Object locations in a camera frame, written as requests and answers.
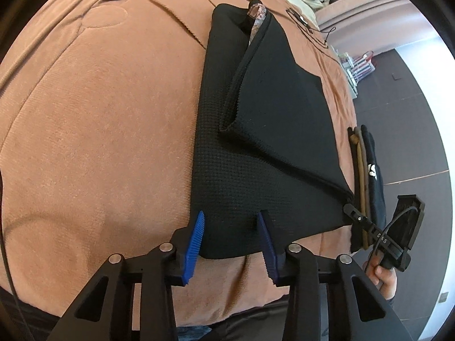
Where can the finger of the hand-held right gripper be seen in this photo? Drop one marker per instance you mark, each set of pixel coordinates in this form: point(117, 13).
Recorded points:
point(369, 230)

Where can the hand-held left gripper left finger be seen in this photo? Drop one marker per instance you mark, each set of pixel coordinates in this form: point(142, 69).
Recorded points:
point(193, 247)

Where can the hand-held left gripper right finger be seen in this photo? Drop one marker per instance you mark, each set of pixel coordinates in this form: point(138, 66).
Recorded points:
point(267, 248)

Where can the black shirt with floral trim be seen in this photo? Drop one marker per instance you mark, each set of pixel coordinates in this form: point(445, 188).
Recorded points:
point(277, 131)

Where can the person's right hand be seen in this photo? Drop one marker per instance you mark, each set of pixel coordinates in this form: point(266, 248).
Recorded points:
point(385, 281)

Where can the plain black folded garment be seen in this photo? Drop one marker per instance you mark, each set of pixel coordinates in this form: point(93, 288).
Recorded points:
point(354, 234)

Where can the black folded shirt white print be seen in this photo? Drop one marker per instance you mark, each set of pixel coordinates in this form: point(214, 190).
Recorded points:
point(377, 184)

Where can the orange fleece blanket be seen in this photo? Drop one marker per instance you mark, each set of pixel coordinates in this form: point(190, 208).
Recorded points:
point(106, 131)

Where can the striped gift bag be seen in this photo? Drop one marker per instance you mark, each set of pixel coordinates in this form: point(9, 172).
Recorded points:
point(365, 64)

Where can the pink curtain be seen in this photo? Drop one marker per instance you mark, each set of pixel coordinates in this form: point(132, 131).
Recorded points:
point(355, 25)

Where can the wall switch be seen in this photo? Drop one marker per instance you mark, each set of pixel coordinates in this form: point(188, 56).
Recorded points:
point(396, 76)

